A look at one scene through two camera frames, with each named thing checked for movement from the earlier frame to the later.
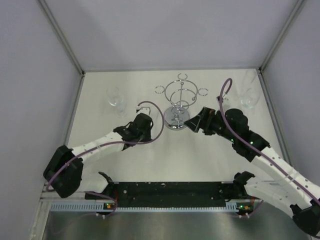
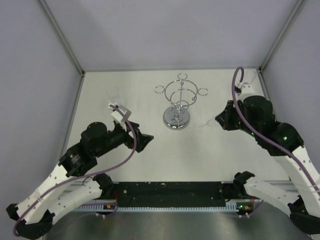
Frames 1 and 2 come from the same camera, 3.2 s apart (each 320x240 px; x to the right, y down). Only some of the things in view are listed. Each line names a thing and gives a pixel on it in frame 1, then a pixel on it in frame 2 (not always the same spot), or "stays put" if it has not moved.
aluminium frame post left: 61,36 stays put
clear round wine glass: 245,82 stays put
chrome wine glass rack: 182,92 stays put
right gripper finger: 201,121 to 222,119
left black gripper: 148,138 to 142,140
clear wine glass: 114,96 stays put
